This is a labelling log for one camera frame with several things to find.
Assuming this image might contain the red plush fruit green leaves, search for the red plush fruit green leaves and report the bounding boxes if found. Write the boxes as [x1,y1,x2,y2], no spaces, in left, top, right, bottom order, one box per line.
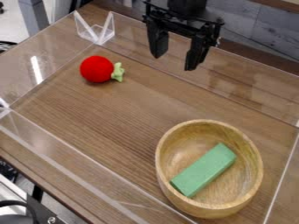
[78,55,125,83]

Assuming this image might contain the grey table leg post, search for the grey table leg post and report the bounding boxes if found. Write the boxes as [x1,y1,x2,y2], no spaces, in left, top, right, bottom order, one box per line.
[17,0,50,36]

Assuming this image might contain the clear acrylic tray walls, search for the clear acrylic tray walls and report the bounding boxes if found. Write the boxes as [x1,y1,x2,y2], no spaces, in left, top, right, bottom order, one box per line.
[0,7,299,224]

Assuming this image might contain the green rectangular block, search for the green rectangular block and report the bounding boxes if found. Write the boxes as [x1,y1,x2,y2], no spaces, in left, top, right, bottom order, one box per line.
[169,143,237,198]

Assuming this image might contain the black cable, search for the black cable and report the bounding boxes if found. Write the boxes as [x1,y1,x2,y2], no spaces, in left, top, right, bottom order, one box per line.
[0,199,33,224]

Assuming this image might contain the black metal clamp bracket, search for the black metal clamp bracket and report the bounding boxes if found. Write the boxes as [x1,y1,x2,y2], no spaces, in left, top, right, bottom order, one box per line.
[25,196,66,224]

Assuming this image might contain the oval wooden bowl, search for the oval wooden bowl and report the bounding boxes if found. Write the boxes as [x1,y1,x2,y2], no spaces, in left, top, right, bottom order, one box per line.
[155,119,264,219]

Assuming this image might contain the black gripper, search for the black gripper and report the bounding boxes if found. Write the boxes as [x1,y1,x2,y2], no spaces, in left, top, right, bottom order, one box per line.
[143,0,224,71]

